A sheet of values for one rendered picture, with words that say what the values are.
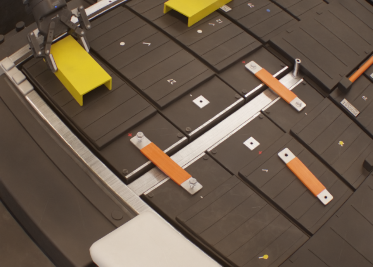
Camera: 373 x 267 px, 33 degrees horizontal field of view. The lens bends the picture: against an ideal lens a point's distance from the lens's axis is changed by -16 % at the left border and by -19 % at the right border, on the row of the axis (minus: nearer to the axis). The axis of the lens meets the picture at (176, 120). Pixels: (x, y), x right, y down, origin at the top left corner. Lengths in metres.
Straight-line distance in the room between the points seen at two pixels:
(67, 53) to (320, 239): 0.62
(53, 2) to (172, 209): 0.47
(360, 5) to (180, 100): 0.62
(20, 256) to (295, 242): 0.48
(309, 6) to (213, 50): 0.32
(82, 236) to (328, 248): 0.43
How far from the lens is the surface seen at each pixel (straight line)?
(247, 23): 1.51
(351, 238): 1.18
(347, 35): 1.57
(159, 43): 1.43
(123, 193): 1.21
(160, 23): 1.48
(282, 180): 1.24
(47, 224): 1.04
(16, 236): 1.16
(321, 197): 1.22
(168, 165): 1.24
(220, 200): 1.20
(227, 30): 1.48
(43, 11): 1.35
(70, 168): 1.09
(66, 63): 1.35
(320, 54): 1.48
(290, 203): 1.21
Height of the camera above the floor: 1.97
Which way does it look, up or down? 48 degrees down
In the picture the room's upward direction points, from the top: 6 degrees clockwise
